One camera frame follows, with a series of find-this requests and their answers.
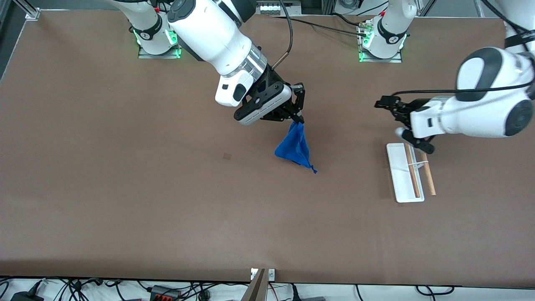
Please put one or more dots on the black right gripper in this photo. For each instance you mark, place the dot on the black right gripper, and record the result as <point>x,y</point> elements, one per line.
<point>272,83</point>

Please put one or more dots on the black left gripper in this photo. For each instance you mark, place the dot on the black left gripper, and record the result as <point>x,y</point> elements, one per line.
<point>404,108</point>

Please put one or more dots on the blue towel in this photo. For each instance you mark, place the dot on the blue towel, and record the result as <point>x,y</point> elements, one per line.
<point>294,146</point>

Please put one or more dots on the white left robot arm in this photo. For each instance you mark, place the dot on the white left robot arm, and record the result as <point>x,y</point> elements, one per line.
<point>480,113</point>

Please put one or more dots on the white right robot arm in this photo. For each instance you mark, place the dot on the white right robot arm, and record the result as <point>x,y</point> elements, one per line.
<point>209,33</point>

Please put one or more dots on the white rack with wooden bars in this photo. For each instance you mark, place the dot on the white rack with wooden bars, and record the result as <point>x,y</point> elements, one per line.
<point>401,184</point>

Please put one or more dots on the grey electronics box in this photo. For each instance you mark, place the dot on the grey electronics box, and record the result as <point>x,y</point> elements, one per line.
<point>271,6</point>

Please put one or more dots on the black orange power strip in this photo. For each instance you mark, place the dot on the black orange power strip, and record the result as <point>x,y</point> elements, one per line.
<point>165,293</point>

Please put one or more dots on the black power adapter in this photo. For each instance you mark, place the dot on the black power adapter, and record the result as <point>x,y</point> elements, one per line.
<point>27,297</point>

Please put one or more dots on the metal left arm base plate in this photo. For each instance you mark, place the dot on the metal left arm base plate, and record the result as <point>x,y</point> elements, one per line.
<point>397,60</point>

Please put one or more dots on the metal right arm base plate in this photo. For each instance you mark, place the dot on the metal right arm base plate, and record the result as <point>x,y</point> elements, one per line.
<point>144,55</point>

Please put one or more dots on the white metal table bracket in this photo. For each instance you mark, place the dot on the white metal table bracket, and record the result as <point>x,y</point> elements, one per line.
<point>271,274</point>

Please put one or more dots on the grey brown slanted post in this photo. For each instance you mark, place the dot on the grey brown slanted post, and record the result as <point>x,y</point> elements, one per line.
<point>256,290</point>

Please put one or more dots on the aluminium frame corner bracket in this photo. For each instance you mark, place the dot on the aluminium frame corner bracket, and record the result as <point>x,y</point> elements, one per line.
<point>33,14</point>

